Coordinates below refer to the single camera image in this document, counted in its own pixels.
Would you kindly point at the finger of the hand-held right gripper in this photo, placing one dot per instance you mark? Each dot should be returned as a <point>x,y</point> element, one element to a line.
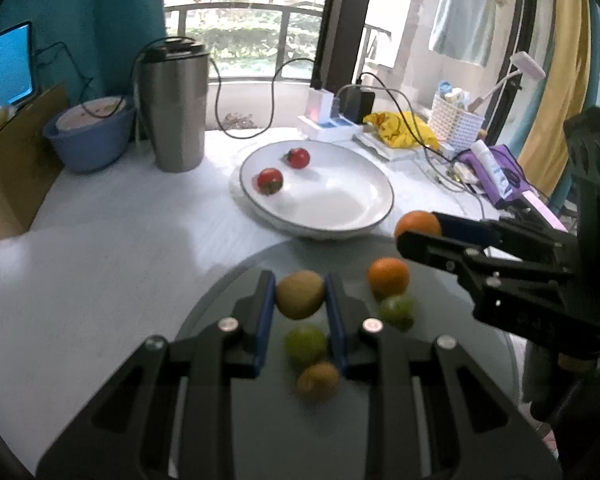
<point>467,227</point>
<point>432,249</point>

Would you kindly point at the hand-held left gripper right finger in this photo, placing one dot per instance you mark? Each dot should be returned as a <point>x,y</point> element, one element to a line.
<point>336,325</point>

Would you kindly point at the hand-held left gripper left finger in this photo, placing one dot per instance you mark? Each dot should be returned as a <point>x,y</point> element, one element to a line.
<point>265,316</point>

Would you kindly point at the orange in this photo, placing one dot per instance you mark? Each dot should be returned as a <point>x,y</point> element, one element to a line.
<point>389,277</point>
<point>416,224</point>

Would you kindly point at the brown kiwi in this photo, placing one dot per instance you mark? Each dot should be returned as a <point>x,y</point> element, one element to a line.
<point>318,382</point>
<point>300,294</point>

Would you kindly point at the round grey plate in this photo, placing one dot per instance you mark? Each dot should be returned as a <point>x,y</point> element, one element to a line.
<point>430,360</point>

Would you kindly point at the white plate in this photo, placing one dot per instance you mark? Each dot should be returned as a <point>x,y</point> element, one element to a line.
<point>330,195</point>

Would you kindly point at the green lime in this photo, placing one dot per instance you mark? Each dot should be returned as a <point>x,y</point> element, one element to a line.
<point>306,344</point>
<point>397,311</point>

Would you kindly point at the white tube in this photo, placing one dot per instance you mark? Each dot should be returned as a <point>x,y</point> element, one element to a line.
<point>492,170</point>

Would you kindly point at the white plastic basket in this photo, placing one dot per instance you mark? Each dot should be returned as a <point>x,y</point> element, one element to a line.
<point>455,122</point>

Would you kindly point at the white tray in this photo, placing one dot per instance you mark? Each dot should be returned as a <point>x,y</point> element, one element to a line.
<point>380,147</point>

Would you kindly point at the yellow cloth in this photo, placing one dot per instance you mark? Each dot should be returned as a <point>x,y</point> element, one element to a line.
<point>405,130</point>

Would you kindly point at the red tomato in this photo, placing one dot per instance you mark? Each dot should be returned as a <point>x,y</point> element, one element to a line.
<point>297,157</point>
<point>270,180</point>

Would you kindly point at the yellow curtain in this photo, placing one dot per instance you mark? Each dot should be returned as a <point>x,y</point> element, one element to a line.
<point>565,85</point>

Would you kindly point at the white power strip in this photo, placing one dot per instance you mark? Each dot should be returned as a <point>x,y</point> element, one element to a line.
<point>325,127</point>

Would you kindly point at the black charger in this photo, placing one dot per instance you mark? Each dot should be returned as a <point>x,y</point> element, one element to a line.
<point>357,105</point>

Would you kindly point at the white desk lamp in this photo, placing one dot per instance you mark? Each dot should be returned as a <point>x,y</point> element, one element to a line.
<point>527,65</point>

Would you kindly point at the light blue towel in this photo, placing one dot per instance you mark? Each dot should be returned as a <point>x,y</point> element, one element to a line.
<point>462,20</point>

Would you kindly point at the stainless steel tumbler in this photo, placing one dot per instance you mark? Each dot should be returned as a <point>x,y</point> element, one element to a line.
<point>172,110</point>

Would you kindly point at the blue plastic basin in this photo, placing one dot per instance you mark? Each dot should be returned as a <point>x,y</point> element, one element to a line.
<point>90,147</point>

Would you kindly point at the balcony railing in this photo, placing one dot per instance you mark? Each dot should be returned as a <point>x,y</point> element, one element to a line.
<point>280,10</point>

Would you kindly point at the cardboard box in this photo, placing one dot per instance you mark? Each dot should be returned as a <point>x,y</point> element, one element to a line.
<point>15,170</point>

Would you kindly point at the teal curtain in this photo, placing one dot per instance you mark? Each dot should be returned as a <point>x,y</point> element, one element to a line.
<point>125,10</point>

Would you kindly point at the computer monitor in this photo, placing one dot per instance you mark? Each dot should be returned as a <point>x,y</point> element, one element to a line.
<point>5,67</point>

